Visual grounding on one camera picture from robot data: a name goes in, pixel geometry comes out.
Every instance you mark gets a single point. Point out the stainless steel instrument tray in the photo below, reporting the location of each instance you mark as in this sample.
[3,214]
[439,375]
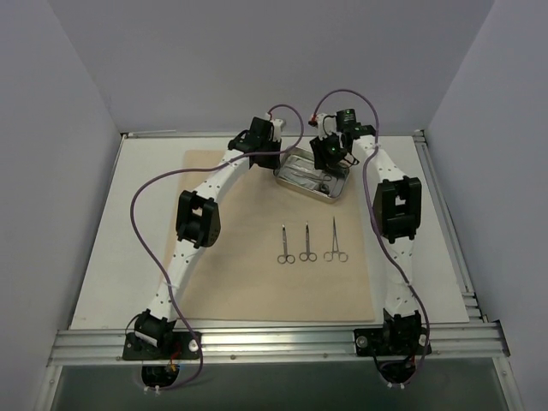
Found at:
[299,161]

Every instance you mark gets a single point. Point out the back aluminium rail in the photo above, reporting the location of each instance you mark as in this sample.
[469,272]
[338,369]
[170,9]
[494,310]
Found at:
[420,134]

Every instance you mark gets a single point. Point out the beige surgical wrap cloth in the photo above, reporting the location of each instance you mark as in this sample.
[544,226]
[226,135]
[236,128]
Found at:
[239,278]

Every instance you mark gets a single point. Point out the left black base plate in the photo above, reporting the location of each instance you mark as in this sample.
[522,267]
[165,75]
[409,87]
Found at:
[181,345]

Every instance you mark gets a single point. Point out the steel needle holder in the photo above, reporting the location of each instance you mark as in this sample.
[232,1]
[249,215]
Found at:
[320,182]

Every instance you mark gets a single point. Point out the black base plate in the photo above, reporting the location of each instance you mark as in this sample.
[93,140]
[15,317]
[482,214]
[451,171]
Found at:
[384,342]
[181,345]

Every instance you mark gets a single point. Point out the steel forceps clamp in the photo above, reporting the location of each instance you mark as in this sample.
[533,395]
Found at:
[335,252]

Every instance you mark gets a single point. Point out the steel surgical scissors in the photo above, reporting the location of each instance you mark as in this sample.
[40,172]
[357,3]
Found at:
[307,255]

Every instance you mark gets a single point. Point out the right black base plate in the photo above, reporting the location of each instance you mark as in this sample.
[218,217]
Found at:
[384,342]

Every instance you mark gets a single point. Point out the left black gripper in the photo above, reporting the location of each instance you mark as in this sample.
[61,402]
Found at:
[265,155]

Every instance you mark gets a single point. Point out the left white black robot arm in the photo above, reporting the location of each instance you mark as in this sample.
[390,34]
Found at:
[198,223]

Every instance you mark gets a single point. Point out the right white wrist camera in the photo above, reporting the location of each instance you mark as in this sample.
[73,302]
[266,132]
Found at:
[324,123]

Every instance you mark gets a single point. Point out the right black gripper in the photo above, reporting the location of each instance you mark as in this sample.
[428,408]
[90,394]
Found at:
[324,156]

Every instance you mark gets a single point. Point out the front aluminium rail frame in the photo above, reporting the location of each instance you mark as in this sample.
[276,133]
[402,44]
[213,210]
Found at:
[277,345]

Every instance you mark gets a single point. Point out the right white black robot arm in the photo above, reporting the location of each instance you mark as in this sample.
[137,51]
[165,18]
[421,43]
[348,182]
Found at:
[393,200]

